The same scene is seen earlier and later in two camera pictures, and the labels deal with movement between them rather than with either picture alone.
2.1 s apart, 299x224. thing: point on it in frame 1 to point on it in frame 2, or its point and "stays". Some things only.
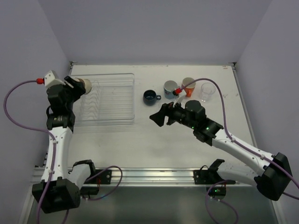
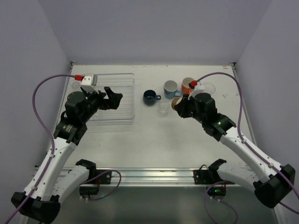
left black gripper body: (76, 84) to (101, 99)
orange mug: (189, 89) stays
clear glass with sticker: (208, 89) stays
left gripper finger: (78, 86) to (115, 100)
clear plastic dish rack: (111, 101) stays
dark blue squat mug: (150, 97) stays
